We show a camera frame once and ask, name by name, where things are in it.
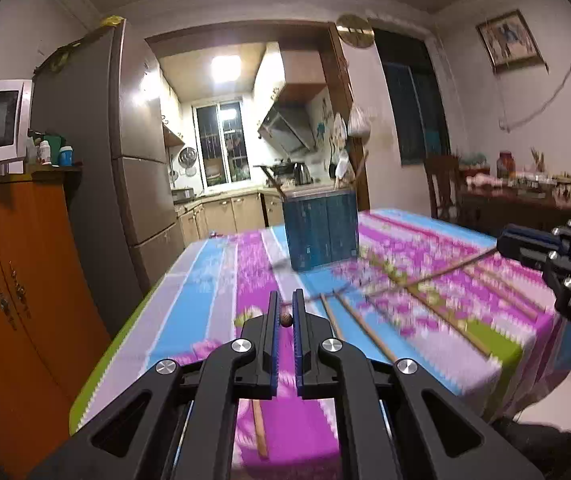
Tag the colourful floral tablecloth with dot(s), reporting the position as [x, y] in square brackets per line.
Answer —
[209, 292]

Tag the wooden chopstick four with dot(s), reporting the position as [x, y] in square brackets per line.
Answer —
[259, 427]

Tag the grey tall refrigerator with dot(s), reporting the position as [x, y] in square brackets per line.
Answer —
[101, 93]

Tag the wooden chopstick six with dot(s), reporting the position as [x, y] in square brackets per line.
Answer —
[371, 334]

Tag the orange wooden cabinet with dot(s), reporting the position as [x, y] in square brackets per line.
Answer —
[51, 334]

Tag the dark wooden side table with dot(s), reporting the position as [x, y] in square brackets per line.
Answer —
[489, 210]

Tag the framed elephant picture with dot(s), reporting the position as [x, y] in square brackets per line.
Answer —
[509, 43]

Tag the round gold wall clock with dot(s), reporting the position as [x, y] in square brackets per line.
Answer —
[355, 31]

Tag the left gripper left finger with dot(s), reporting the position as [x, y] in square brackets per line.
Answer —
[176, 421]

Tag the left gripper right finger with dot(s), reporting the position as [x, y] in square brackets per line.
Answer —
[396, 421]

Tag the wooden chopstick five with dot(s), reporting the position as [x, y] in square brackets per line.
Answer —
[337, 332]

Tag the wooden chopstick one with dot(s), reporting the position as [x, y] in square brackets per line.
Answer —
[273, 181]

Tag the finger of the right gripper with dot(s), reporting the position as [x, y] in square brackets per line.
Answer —
[531, 248]

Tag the steel electric kettle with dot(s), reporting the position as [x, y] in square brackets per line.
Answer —
[302, 175]

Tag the wooden chopstick nine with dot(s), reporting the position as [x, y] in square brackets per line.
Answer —
[447, 316]

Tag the dark wooden chair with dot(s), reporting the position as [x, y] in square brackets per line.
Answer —
[443, 182]

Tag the wooden chopstick ten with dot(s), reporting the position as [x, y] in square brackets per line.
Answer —
[505, 291]

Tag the white medicine bottle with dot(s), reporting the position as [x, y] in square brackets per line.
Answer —
[44, 153]

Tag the white hanging plastic bag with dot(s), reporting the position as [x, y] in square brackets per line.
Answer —
[359, 123]

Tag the steel range hood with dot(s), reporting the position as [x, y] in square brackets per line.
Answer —
[287, 128]

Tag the wooden chopstick seven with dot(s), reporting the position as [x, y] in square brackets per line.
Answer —
[360, 170]

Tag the black wok pan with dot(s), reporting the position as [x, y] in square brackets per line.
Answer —
[280, 169]

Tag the blue perforated utensil holder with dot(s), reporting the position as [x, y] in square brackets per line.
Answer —
[321, 228]

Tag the blue lidded jar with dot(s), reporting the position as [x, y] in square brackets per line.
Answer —
[66, 156]

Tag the wooden chopstick eight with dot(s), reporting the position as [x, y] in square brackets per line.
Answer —
[452, 268]

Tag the wooden chopstick three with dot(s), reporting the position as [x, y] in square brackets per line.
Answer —
[286, 319]

